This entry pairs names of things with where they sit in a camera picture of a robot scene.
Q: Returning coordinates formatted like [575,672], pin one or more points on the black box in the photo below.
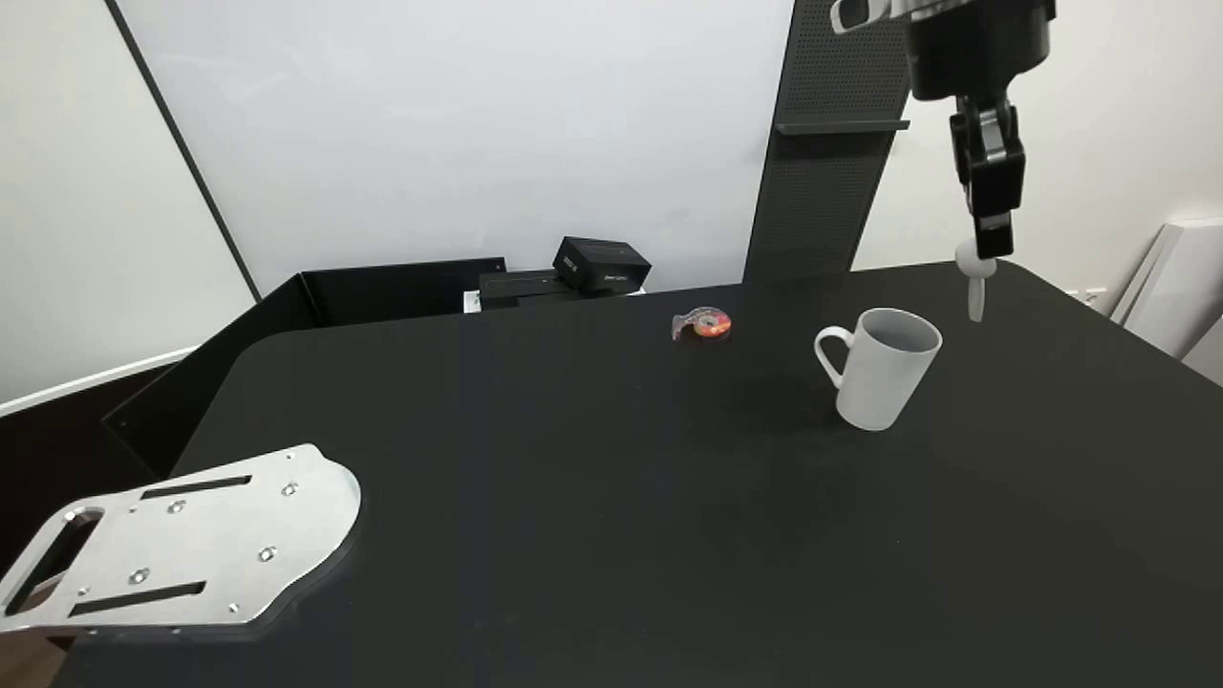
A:
[603,265]

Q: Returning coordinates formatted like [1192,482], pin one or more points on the black vertical pillar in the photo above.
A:
[836,115]

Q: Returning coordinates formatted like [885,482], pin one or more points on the white leaning panel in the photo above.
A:
[1174,292]

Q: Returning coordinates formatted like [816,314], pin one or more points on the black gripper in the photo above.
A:
[969,50]

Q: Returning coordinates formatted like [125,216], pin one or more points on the grey ceramic mug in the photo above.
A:
[877,365]

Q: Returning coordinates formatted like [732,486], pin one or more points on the orange and white small object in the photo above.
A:
[708,323]

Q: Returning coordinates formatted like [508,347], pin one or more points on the white plastic spoon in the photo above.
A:
[975,276]

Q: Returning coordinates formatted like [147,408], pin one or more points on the silver metal mounting plate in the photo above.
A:
[209,548]

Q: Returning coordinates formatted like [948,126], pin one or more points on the white projection screen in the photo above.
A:
[407,132]

